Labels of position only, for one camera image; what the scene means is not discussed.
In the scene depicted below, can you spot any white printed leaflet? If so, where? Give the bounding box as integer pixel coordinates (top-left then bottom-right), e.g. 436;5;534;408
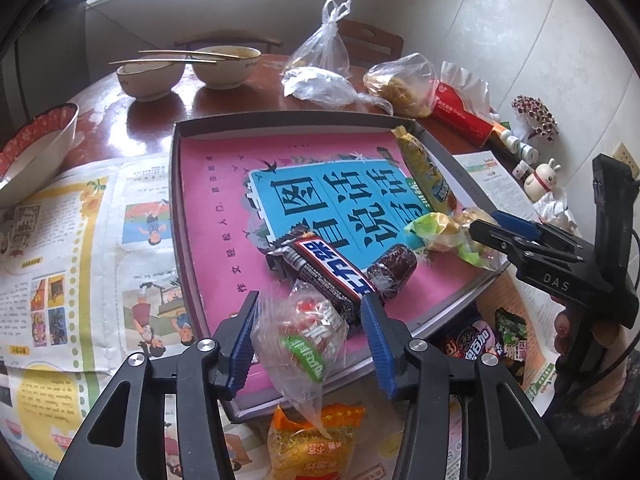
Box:
452;152;566;401

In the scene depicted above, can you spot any dark floral clothing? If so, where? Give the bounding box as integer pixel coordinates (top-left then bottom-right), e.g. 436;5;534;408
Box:
545;375;640;480

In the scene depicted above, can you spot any brown chocolate bar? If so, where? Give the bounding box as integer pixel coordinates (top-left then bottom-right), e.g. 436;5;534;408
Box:
265;225;381;333

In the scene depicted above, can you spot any plastic bag of yellow pastries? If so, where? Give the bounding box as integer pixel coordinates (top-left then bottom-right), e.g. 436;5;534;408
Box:
363;53;440;118

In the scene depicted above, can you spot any clear candy packet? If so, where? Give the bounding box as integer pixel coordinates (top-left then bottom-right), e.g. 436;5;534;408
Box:
250;280;351;441

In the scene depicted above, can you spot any grey tray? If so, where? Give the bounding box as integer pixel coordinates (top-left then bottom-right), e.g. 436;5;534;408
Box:
170;111;511;423

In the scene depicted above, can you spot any red box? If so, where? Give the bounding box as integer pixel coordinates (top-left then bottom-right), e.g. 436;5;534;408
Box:
431;84;496;148

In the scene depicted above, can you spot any colourful newspaper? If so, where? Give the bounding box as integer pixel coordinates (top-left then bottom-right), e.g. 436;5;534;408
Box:
0;157;281;480

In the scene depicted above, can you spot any wooden chopstick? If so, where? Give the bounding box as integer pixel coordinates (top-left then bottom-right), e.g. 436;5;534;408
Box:
138;49;241;60
109;56;218;66

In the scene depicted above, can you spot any crumpled white tissue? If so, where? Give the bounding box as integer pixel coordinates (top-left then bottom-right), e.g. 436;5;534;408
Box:
537;192;583;238

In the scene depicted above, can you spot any person's right hand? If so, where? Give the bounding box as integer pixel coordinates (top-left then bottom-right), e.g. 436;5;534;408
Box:
550;292;628;361

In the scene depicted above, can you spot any small white bowl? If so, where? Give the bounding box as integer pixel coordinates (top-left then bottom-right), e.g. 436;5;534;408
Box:
116;57;186;102

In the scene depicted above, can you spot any green black snack packet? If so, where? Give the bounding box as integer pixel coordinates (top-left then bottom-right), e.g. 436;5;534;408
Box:
494;307;530;386

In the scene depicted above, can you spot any orange snack packet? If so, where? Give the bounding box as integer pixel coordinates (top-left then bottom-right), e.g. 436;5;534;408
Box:
267;402;366;480

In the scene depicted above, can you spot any rabbit figurine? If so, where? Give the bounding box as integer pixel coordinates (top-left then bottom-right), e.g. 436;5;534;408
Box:
530;157;561;203

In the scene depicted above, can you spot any grey cabinet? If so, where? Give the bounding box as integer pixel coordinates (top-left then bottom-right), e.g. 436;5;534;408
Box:
0;0;88;126

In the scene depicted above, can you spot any wall socket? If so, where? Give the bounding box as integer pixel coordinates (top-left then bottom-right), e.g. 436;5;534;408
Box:
612;142;640;178

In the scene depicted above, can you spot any clear knotted plastic bag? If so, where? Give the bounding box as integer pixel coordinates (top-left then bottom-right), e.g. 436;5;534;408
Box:
285;0;351;81

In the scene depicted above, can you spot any wooden chair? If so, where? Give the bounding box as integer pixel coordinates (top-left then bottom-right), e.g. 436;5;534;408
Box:
340;20;405;68

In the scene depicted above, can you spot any long yellow snack packet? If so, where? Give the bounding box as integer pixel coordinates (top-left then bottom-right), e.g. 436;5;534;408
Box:
391;126;458;216

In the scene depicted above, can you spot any red-rimmed white bowl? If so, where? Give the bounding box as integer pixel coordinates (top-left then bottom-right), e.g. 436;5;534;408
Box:
0;102;81;206

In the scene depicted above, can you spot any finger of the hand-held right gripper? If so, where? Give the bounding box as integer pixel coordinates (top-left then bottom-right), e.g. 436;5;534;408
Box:
469;220;581;273
490;210;588;256

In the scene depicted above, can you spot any large white bowl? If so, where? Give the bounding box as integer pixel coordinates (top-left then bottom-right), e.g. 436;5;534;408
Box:
192;46;262;90

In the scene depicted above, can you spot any beaded tree ornament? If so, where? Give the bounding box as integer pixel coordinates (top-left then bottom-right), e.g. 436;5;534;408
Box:
511;95;559;143

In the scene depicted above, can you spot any dark red roll snack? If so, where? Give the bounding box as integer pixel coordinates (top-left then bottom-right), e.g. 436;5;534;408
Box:
367;244;418;301

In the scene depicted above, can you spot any person's right forearm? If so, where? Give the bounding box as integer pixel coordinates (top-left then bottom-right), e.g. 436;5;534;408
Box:
570;345;631;416

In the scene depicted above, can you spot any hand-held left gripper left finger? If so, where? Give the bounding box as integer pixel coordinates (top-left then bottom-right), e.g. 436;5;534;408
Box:
52;290;261;480

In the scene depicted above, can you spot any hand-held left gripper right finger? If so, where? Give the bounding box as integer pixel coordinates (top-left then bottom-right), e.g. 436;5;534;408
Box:
360;292;571;480

